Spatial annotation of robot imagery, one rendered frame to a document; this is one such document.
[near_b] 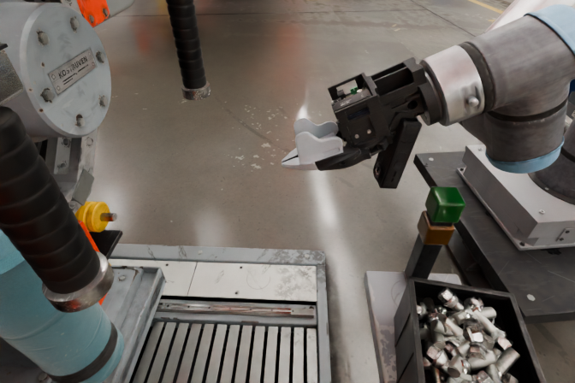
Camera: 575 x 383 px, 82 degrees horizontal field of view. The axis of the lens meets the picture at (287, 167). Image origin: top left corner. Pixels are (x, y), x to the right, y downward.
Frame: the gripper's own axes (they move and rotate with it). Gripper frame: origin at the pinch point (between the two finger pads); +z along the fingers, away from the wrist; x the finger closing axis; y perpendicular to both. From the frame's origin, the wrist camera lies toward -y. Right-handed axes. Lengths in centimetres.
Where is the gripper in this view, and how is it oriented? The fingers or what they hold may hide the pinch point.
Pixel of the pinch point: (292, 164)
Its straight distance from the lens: 47.7
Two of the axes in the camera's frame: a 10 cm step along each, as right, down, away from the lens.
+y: -4.3, -7.0, -5.7
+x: 0.4, 6.1, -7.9
